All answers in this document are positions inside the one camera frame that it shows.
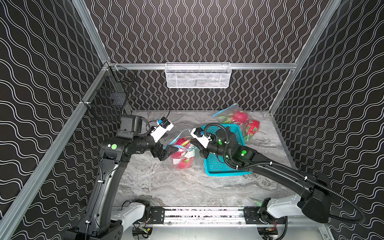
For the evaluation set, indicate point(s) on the zip-top bag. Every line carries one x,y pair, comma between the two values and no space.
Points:
221,115
184,133

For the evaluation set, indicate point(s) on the white mesh wall basket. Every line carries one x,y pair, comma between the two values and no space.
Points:
195,75

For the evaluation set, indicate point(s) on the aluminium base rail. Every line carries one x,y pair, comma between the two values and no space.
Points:
211,216

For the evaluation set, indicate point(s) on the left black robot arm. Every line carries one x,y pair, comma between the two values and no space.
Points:
135,136

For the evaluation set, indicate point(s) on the dragon fruit bag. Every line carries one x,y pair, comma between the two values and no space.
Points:
182,161
237,117
184,144
250,129

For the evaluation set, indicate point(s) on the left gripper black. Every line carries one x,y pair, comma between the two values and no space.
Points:
162,150

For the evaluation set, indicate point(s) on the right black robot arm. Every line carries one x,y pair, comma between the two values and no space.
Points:
309,199

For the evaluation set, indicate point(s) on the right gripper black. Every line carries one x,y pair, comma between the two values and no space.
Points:
203,153

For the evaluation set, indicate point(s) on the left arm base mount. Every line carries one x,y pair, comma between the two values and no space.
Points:
153,216

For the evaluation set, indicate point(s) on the black wire wall basket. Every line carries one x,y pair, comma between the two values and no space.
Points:
111,98

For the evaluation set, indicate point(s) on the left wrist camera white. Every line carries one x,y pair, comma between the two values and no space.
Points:
163,126

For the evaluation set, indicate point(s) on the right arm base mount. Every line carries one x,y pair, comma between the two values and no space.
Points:
255,216

